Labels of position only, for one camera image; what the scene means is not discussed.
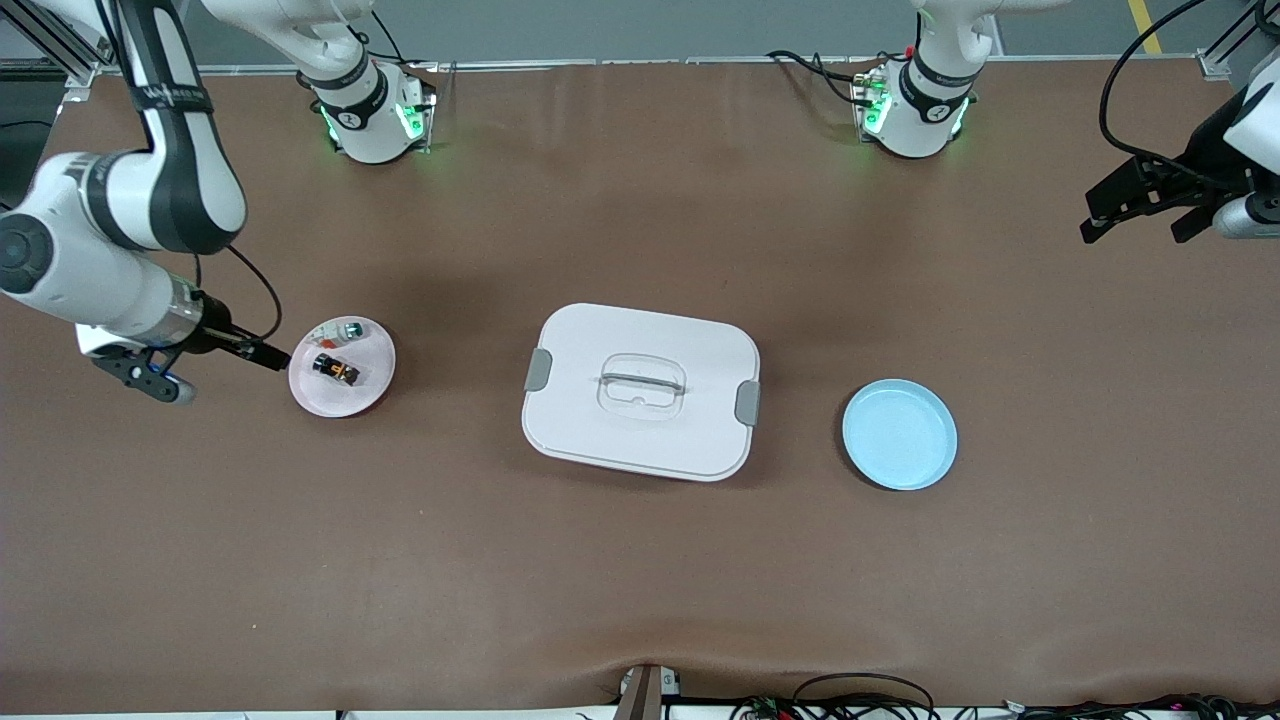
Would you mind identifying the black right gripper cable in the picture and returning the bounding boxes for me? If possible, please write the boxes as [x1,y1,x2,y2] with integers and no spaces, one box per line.
[190,243,284,346]

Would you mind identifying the silver table edge rail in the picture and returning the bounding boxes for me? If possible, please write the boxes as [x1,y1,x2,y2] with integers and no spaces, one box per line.
[60,55,1236,79]

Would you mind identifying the black left arm base cable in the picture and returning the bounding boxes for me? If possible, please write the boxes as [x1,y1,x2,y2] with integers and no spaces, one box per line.
[766,48,881,109]

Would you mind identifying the pink round plate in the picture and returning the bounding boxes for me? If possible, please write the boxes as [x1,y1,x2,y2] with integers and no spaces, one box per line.
[288,316,397,419]

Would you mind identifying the aluminium frame post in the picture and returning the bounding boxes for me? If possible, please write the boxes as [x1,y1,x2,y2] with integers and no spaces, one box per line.
[1198,0,1280,81]
[0,0,131,91]

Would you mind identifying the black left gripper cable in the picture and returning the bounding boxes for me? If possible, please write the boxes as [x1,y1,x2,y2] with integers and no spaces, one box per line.
[1098,0,1216,191]

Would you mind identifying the white lidded storage box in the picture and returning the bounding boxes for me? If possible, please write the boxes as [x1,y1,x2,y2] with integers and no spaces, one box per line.
[521,303,762,483]

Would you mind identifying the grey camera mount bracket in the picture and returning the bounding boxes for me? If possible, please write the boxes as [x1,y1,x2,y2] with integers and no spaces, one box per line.
[613,664,683,720]

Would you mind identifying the light blue round plate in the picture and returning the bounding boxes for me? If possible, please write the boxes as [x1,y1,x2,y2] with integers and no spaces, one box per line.
[841,378,959,492]

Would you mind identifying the black cable bundle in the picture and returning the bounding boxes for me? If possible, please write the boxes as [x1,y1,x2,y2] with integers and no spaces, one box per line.
[1000,693,1280,720]
[730,672,941,720]

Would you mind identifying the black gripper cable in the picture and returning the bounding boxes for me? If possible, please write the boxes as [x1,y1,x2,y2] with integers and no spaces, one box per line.
[190,243,284,346]
[1098,0,1216,191]

